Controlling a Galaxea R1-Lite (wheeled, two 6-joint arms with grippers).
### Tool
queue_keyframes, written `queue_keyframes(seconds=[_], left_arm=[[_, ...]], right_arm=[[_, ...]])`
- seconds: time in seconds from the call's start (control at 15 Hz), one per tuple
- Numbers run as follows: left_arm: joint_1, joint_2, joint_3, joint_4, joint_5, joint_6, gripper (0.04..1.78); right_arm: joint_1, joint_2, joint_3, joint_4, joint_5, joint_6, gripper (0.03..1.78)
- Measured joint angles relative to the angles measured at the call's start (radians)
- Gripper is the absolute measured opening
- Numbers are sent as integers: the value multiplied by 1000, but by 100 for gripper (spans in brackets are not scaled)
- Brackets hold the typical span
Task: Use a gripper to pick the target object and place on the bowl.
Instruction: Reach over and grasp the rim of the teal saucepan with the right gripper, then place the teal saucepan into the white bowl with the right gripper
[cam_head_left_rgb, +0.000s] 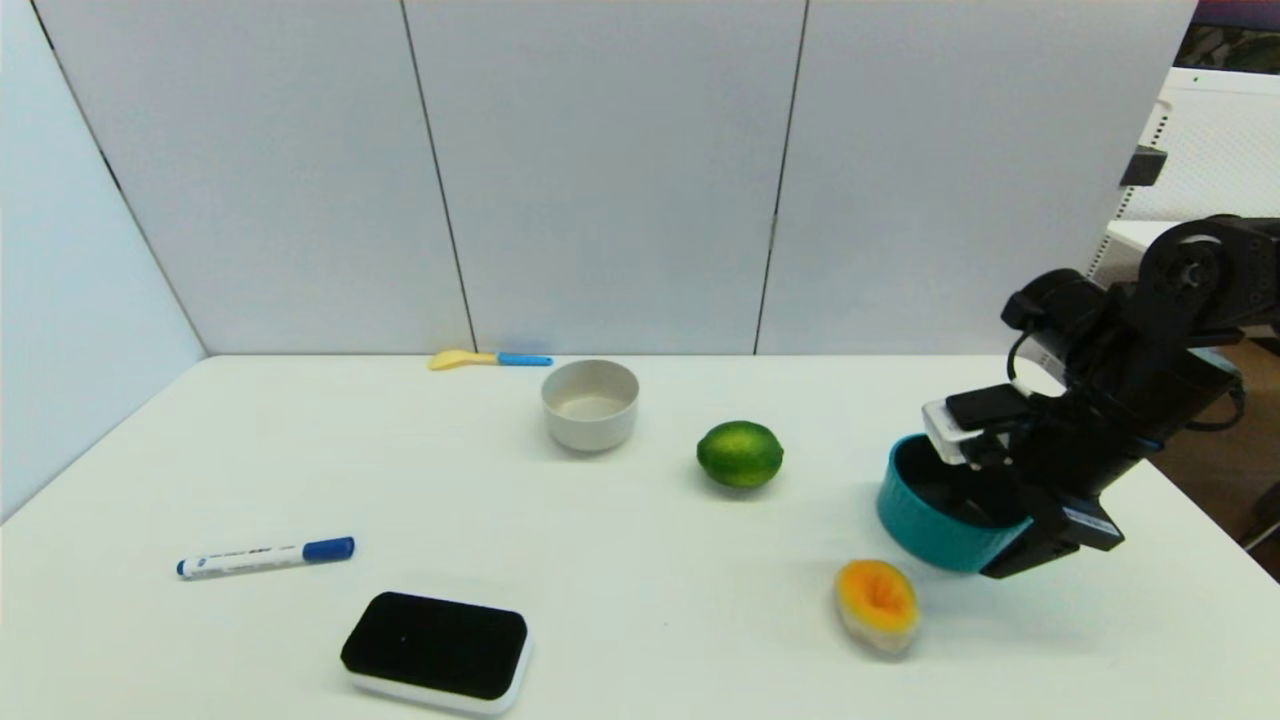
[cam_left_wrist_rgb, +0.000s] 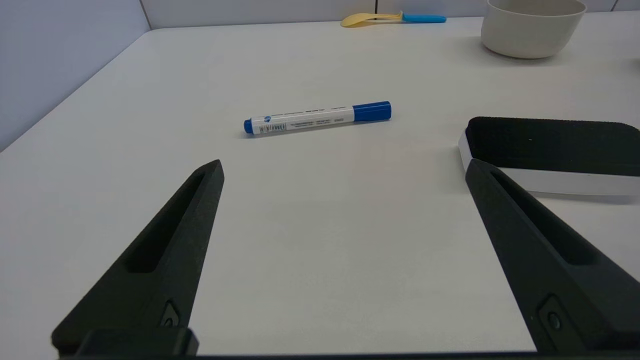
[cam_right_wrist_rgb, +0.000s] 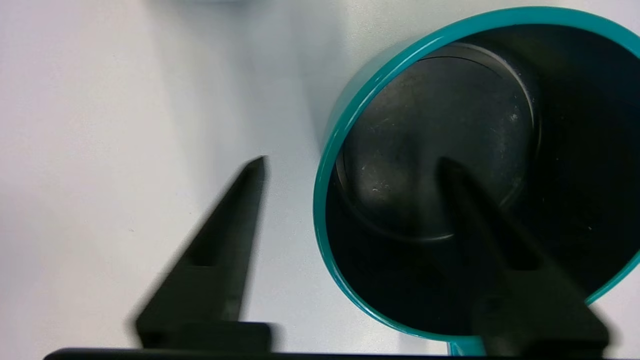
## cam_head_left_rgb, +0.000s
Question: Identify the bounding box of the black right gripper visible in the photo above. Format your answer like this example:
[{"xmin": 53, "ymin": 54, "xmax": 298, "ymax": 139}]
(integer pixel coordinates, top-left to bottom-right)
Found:
[{"xmin": 912, "ymin": 439, "xmax": 1164, "ymax": 579}]

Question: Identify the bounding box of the teal saucepan with handle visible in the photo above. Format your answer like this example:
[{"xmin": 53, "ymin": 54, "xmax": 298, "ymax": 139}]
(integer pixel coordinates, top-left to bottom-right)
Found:
[{"xmin": 876, "ymin": 433, "xmax": 1033, "ymax": 574}]

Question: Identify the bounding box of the beige round bowl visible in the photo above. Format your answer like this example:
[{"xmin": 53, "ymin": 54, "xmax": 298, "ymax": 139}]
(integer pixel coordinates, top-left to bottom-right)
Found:
[{"xmin": 541, "ymin": 359, "xmax": 641, "ymax": 453}]

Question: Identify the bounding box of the orange melon slice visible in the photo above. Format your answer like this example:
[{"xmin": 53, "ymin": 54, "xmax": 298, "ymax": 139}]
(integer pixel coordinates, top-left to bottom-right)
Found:
[{"xmin": 834, "ymin": 558, "xmax": 921, "ymax": 656}]

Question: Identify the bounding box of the green lime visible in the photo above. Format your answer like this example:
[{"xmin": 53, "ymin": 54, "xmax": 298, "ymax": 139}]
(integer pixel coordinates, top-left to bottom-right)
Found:
[{"xmin": 696, "ymin": 420, "xmax": 785, "ymax": 490}]

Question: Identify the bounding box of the white height-adjustable desk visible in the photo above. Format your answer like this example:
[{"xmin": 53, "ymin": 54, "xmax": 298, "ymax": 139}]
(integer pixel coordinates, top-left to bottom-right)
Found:
[{"xmin": 1100, "ymin": 220, "xmax": 1176, "ymax": 263}]

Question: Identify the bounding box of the black partition clip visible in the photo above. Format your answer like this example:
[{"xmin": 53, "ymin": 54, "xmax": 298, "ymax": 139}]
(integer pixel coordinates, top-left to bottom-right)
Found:
[{"xmin": 1119, "ymin": 146, "xmax": 1168, "ymax": 189}]

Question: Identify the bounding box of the white pegboard panel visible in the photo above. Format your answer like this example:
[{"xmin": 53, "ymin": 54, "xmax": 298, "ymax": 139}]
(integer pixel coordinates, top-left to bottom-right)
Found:
[{"xmin": 1085, "ymin": 68, "xmax": 1280, "ymax": 283}]

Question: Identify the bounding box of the black and white board eraser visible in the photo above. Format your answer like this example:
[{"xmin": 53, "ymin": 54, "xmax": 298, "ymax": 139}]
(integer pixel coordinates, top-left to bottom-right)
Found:
[{"xmin": 340, "ymin": 591, "xmax": 533, "ymax": 716}]

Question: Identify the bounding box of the blue capped whiteboard marker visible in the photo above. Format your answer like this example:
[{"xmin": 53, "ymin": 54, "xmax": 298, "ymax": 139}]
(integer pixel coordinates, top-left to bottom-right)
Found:
[{"xmin": 177, "ymin": 536, "xmax": 356, "ymax": 580}]

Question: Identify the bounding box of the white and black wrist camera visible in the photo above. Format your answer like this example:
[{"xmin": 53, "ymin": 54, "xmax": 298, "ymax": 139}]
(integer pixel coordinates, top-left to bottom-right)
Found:
[{"xmin": 921, "ymin": 384, "xmax": 1033, "ymax": 468}]

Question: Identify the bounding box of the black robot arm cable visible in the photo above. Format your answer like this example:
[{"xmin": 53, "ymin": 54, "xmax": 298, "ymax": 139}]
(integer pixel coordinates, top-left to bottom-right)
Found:
[{"xmin": 1186, "ymin": 375, "xmax": 1247, "ymax": 433}]

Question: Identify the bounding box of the yellow spoon with blue handle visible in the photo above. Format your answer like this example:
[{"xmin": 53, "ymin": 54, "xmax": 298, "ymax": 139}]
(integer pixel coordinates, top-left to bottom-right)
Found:
[{"xmin": 428, "ymin": 348, "xmax": 554, "ymax": 371}]

